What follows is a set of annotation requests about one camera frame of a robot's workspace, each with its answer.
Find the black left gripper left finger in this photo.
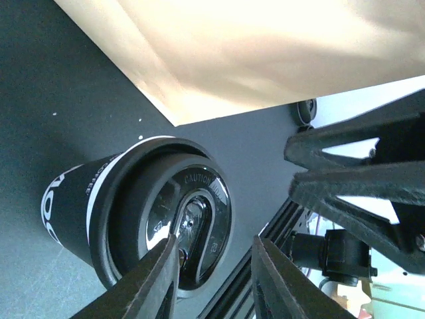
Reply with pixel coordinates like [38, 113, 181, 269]
[73, 235, 179, 319]

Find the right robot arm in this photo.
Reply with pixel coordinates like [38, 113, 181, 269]
[252, 111, 424, 318]

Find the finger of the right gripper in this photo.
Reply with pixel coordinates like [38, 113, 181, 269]
[289, 164, 424, 274]
[284, 114, 424, 166]

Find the black paper coffee cup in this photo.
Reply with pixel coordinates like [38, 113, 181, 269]
[41, 135, 187, 293]

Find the small brown paper bag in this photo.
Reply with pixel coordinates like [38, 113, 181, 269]
[58, 1, 424, 126]

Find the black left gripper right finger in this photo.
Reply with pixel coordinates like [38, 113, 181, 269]
[251, 235, 354, 319]

